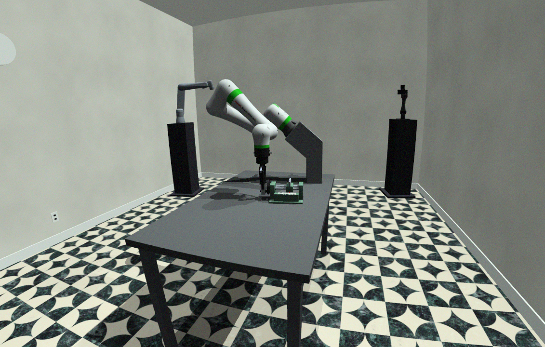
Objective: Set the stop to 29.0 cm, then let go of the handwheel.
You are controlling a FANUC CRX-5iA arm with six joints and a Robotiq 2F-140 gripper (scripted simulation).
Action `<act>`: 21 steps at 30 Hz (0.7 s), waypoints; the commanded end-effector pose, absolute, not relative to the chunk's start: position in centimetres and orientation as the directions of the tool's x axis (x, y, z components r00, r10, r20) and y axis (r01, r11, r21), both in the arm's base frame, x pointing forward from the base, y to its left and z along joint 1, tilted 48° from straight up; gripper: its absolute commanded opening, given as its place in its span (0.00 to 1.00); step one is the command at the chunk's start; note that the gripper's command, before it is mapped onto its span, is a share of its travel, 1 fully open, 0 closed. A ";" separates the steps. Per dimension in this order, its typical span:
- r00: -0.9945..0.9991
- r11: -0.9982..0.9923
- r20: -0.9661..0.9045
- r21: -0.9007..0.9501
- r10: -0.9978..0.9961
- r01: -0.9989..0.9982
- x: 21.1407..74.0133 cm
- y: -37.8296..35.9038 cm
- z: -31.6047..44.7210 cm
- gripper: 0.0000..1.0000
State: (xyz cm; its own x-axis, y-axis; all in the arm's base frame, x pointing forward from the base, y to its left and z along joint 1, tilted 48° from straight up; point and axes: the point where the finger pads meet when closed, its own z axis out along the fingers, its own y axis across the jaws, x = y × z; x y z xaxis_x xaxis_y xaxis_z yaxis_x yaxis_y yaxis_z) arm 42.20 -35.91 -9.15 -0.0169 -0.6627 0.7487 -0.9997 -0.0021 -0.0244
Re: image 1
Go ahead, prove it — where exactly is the green bench vise with handwheel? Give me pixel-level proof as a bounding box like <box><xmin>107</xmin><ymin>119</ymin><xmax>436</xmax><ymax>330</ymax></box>
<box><xmin>265</xmin><ymin>178</ymin><xmax>303</xmax><ymax>204</ymax></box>

